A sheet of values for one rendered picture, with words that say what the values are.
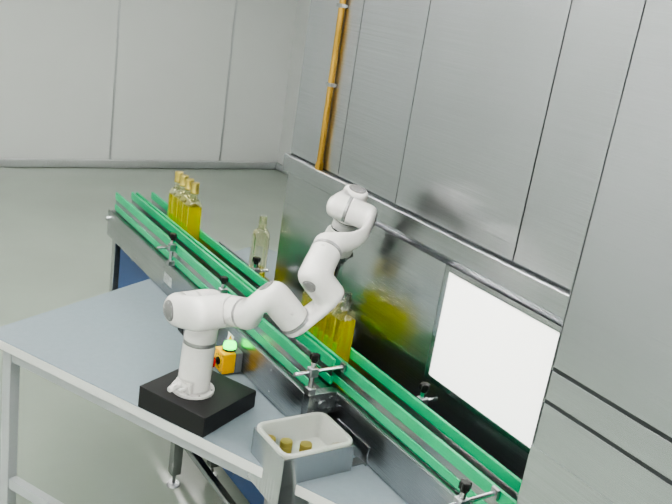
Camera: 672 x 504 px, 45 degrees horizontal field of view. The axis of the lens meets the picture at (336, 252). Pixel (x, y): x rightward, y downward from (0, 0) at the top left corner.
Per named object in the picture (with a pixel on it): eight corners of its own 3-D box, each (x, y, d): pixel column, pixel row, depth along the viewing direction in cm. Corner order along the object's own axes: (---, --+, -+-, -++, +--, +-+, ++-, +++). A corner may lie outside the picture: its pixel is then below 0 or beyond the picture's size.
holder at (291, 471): (367, 466, 223) (371, 442, 221) (280, 487, 208) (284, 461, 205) (334, 434, 236) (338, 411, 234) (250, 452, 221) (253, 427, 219)
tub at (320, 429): (352, 469, 220) (356, 441, 217) (280, 486, 207) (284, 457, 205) (319, 436, 233) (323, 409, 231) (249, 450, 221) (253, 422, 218)
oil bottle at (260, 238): (264, 284, 307) (272, 218, 299) (249, 284, 305) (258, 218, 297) (260, 279, 312) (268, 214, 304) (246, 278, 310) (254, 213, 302)
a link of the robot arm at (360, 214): (308, 256, 219) (335, 204, 232) (352, 273, 218) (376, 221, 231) (313, 236, 213) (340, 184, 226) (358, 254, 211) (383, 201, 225)
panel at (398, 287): (541, 455, 197) (574, 328, 187) (533, 457, 195) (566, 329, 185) (343, 310, 267) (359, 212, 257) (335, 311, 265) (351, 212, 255)
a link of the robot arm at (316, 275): (283, 248, 220) (311, 285, 228) (251, 305, 207) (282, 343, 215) (330, 238, 211) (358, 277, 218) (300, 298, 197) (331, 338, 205)
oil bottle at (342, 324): (347, 375, 245) (358, 311, 238) (331, 378, 241) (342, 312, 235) (337, 367, 249) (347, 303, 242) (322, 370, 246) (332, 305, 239)
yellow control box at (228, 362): (241, 373, 264) (243, 352, 262) (220, 376, 260) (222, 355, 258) (232, 363, 269) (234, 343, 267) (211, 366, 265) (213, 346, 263)
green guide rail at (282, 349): (310, 387, 233) (314, 362, 231) (307, 388, 232) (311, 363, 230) (116, 209, 369) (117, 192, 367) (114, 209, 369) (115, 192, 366)
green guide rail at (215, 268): (332, 384, 237) (336, 359, 235) (329, 384, 237) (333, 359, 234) (132, 208, 373) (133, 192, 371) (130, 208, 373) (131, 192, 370)
